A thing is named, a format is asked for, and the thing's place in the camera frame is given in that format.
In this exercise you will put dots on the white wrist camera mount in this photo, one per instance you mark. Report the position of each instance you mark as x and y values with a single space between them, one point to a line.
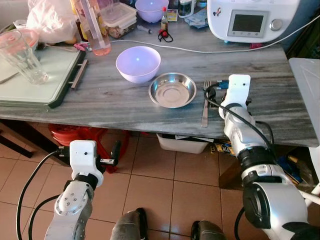
239 87
82 155

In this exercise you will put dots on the yellow and black box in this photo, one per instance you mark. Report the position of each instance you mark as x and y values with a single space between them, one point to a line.
223 148

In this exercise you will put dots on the blue packet under table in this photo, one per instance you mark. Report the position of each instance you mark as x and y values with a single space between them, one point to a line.
290 169

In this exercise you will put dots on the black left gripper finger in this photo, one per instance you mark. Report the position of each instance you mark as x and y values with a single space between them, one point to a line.
116 152

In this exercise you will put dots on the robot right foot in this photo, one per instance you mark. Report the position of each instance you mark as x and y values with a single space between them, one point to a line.
207 232

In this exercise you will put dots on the steel fork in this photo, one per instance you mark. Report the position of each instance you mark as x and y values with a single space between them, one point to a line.
205 112

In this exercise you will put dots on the clear drinking glass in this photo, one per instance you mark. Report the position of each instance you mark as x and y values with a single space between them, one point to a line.
22 57

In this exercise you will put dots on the white plastic bin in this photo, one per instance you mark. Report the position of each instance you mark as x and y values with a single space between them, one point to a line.
182 145

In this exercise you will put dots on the blue folded packet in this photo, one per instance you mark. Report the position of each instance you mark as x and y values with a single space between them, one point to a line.
199 19

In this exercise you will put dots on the orange-lidded container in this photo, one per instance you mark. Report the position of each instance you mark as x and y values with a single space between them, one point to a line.
30 36

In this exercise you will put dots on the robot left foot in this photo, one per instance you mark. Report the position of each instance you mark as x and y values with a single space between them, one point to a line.
127 227

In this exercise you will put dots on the white tray with dark rim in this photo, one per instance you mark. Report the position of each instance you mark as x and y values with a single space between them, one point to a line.
45 87

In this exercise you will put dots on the clear plastic food container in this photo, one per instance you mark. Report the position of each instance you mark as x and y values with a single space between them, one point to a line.
120 19

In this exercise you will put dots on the small red-capped bottle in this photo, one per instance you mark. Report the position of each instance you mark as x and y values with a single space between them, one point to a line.
164 21

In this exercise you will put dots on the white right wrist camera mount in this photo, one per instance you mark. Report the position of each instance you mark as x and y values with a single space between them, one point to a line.
239 87

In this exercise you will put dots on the white kitchen cooker appliance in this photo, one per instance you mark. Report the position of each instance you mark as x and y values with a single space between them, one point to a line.
250 22

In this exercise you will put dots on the white folding table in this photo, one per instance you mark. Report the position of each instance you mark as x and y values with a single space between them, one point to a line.
306 85

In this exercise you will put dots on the small pink clip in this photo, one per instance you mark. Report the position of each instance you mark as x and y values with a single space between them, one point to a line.
81 47

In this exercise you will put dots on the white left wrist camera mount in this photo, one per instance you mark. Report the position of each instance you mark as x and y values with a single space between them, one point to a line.
82 155

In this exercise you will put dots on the purple plastic bowl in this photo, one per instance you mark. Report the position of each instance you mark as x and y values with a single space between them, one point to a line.
150 10

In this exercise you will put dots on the yellow card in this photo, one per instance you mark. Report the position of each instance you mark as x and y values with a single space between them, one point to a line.
172 16

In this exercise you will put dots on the shallow steel bowl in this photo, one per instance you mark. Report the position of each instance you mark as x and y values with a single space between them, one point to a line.
172 91

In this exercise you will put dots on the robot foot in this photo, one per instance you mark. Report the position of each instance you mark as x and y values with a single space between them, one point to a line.
207 232
127 227

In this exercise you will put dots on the translucent plastic bag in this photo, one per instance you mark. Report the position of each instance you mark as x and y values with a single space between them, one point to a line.
50 20

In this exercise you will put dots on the red plastic stool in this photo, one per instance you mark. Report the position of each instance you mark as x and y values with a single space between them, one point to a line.
75 134

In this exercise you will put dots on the lilac plastic bowl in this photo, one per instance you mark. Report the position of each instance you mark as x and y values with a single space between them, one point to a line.
138 62

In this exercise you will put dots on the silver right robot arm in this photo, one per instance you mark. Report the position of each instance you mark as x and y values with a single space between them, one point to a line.
265 185

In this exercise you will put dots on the black and red keyring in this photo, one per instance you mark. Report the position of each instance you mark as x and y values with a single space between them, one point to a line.
163 35

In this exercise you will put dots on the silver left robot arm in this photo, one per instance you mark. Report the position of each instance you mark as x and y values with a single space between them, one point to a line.
70 210

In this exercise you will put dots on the tall clear pink bottle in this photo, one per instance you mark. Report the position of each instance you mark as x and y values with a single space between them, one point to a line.
97 30

